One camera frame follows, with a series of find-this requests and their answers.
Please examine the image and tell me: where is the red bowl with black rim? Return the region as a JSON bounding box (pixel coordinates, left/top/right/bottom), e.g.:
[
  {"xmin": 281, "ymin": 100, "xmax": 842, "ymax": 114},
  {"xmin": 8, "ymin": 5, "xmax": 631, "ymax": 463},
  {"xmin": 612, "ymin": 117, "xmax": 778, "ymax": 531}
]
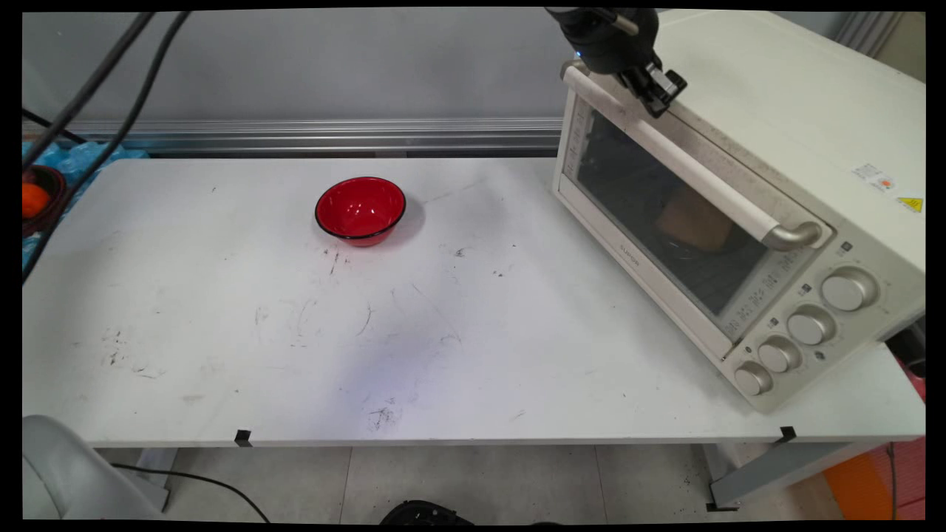
[{"xmin": 315, "ymin": 176, "xmax": 408, "ymax": 248}]

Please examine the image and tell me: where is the grey ribbed column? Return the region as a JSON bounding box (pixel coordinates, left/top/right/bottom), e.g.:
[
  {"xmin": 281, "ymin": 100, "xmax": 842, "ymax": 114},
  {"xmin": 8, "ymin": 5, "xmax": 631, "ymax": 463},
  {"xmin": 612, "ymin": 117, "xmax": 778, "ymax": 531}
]
[{"xmin": 835, "ymin": 10, "xmax": 907, "ymax": 60}]

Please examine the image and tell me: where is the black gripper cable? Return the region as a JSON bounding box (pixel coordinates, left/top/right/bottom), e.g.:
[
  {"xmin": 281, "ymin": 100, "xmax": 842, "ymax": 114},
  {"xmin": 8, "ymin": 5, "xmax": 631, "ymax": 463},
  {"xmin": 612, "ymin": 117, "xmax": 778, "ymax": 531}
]
[{"xmin": 22, "ymin": 10, "xmax": 193, "ymax": 284}]

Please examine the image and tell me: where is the large silver oven knob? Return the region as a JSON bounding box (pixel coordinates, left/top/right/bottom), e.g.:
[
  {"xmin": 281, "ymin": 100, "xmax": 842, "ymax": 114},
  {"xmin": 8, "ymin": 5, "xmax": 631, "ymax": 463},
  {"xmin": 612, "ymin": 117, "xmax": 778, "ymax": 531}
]
[{"xmin": 820, "ymin": 267, "xmax": 879, "ymax": 313}]

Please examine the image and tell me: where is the orange box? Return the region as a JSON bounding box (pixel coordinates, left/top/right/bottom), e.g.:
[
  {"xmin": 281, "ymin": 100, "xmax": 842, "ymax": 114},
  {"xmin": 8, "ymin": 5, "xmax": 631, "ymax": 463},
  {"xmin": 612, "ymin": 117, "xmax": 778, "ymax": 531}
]
[{"xmin": 822, "ymin": 451, "xmax": 896, "ymax": 521}]

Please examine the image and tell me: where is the blue plastic packaging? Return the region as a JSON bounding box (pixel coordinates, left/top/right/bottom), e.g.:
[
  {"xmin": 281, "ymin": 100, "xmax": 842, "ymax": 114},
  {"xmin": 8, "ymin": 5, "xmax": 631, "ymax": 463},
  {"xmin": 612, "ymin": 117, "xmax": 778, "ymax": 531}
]
[{"xmin": 22, "ymin": 139, "xmax": 150, "ymax": 267}]

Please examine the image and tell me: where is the brown bread loaf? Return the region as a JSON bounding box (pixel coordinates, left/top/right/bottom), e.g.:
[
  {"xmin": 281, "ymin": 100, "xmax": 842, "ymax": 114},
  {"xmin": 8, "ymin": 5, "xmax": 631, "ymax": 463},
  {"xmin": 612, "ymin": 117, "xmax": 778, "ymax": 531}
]
[{"xmin": 656, "ymin": 185, "xmax": 737, "ymax": 253}]

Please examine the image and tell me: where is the aluminium rail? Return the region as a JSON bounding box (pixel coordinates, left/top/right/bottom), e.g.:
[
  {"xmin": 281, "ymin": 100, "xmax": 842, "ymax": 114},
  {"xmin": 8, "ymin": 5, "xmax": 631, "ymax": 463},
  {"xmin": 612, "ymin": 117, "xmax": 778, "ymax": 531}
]
[{"xmin": 22, "ymin": 117, "xmax": 566, "ymax": 157}]

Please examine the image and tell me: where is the white label sticker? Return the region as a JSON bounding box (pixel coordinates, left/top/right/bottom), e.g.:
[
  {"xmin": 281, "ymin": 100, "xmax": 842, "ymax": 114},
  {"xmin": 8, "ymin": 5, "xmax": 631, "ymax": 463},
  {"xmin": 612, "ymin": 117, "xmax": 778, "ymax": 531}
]
[{"xmin": 851, "ymin": 163, "xmax": 899, "ymax": 194}]

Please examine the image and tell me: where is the orange fruit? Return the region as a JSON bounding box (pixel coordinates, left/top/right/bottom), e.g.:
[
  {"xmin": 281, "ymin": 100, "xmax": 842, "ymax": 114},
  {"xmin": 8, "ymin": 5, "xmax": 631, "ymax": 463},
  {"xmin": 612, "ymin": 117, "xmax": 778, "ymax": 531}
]
[{"xmin": 22, "ymin": 182, "xmax": 51, "ymax": 219}]

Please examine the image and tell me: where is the dark bowl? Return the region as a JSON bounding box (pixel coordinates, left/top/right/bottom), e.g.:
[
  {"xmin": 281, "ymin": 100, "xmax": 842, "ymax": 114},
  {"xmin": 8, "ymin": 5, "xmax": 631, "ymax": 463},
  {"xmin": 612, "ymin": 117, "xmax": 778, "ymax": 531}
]
[{"xmin": 22, "ymin": 164, "xmax": 68, "ymax": 238}]

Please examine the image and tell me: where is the black object beside oven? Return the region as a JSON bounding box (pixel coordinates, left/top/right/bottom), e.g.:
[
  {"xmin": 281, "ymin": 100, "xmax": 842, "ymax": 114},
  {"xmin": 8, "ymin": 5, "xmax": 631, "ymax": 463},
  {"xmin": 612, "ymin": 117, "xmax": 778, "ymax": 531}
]
[{"xmin": 885, "ymin": 318, "xmax": 926, "ymax": 379}]

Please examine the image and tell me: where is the black camera cable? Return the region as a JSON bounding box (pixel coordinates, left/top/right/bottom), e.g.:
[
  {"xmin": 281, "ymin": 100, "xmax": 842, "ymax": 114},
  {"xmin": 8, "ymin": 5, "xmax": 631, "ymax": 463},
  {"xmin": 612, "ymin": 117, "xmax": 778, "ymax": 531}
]
[{"xmin": 22, "ymin": 10, "xmax": 157, "ymax": 152}]

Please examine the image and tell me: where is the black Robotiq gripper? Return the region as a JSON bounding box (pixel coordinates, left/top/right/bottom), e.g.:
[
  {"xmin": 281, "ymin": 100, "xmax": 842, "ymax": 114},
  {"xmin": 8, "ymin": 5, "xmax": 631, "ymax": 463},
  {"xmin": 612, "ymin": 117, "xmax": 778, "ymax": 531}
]
[{"xmin": 545, "ymin": 8, "xmax": 689, "ymax": 120}]

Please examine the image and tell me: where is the black object on floor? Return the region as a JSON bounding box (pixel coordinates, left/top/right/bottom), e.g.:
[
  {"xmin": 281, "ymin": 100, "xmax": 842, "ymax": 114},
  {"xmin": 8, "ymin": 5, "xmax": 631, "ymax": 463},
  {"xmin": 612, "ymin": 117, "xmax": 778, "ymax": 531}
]
[{"xmin": 380, "ymin": 500, "xmax": 474, "ymax": 526}]

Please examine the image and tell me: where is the thin black floor cable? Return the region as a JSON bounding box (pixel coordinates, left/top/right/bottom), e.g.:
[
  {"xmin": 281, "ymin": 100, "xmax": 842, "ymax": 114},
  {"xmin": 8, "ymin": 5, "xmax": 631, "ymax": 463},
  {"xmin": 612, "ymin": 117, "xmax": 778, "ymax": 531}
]
[{"xmin": 111, "ymin": 463, "xmax": 271, "ymax": 523}]

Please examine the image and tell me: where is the grey table leg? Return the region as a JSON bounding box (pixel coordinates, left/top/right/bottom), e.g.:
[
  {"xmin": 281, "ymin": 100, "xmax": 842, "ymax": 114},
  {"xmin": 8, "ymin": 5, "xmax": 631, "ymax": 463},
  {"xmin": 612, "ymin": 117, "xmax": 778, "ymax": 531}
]
[
  {"xmin": 702, "ymin": 441, "xmax": 882, "ymax": 512},
  {"xmin": 135, "ymin": 447, "xmax": 180, "ymax": 513}
]

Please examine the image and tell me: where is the red plastic crate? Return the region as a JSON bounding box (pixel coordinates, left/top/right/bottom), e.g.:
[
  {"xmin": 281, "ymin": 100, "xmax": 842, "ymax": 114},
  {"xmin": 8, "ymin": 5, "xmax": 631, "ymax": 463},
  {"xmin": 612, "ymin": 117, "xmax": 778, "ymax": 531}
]
[{"xmin": 868, "ymin": 355, "xmax": 926, "ymax": 521}]

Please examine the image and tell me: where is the cream toaster oven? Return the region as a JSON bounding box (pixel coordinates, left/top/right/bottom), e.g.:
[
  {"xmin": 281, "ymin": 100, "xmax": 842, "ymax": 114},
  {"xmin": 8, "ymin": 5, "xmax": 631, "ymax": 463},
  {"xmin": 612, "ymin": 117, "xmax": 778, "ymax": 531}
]
[{"xmin": 553, "ymin": 9, "xmax": 926, "ymax": 415}]

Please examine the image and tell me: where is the thin black background cable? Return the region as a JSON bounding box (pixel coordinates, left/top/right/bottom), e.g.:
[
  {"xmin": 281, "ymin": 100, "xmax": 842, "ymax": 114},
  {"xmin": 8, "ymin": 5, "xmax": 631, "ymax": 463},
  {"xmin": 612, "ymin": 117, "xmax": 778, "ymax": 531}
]
[{"xmin": 22, "ymin": 109, "xmax": 88, "ymax": 144}]

